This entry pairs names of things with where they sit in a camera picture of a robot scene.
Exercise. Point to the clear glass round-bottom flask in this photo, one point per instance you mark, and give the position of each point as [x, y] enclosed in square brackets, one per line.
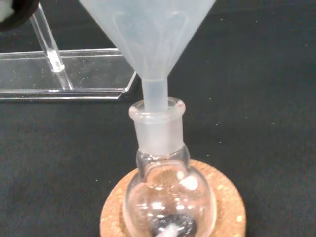
[158, 130]

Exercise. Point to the clear acrylic funnel stand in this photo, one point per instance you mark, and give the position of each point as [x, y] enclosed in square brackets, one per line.
[86, 69]

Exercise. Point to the black bench cloth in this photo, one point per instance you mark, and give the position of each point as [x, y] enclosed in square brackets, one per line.
[259, 123]

